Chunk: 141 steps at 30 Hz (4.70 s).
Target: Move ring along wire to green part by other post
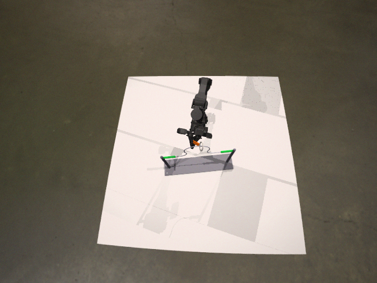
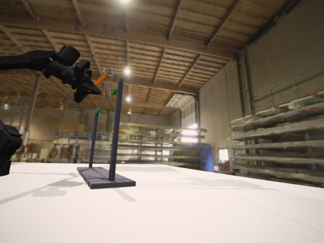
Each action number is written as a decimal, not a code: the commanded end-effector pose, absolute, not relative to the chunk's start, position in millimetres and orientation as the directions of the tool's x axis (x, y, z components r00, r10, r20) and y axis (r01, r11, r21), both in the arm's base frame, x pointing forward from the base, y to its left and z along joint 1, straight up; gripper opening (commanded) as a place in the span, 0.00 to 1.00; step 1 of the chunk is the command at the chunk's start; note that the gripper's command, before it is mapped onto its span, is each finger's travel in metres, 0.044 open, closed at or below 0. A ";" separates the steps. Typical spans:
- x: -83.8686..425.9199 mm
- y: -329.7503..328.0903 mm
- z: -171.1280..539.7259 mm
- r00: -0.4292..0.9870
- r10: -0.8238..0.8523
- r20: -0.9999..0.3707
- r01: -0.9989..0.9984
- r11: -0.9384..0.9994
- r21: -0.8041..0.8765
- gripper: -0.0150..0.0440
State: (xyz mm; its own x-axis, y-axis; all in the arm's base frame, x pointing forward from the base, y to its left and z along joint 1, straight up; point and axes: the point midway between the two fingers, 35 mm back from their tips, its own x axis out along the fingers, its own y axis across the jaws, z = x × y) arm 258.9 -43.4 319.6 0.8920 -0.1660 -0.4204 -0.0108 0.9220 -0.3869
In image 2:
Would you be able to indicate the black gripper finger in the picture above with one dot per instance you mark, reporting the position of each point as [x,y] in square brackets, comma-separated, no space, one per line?
[84,91]
[87,84]

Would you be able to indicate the orange handle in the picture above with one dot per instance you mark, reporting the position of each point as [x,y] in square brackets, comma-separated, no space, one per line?
[102,77]

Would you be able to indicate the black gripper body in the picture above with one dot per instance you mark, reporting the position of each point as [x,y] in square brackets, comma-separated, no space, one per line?
[73,76]

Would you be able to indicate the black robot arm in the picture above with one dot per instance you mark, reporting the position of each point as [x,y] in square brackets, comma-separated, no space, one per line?
[38,60]

